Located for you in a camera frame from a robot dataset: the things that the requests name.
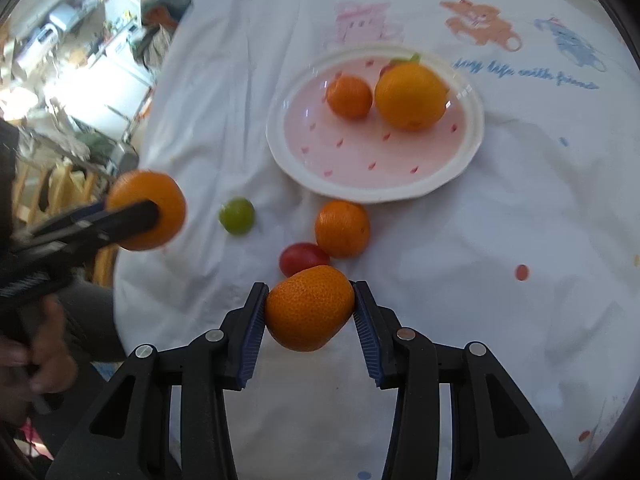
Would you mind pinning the large smooth orange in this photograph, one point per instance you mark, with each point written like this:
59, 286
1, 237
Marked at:
150, 187
411, 97

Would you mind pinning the person's dark trouser leg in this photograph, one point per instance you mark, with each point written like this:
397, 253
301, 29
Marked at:
90, 320

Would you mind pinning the wooden chair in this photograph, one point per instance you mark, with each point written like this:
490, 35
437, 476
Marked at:
65, 185

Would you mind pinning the green tomato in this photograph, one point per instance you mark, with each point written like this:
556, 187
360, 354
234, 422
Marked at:
236, 216

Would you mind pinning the person's left hand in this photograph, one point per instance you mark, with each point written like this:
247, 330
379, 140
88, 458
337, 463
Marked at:
52, 360

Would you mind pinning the red cherry tomato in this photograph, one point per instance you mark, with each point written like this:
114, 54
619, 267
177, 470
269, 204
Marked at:
386, 70
300, 257

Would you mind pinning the small mandarin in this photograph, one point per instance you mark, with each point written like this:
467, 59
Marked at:
342, 229
350, 97

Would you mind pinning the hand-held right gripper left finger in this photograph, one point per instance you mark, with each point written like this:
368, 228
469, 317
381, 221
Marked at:
254, 340

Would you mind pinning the white printed bedsheet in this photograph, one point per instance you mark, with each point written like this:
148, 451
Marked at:
500, 235

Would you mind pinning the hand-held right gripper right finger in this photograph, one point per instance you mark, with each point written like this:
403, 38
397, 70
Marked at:
367, 340

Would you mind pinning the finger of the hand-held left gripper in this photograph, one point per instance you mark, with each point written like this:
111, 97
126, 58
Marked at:
65, 219
132, 220

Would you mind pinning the pink strawberry bowl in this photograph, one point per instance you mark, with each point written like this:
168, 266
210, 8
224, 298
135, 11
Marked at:
380, 160

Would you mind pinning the bumpy mandarin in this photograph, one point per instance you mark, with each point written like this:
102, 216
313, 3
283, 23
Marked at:
310, 310

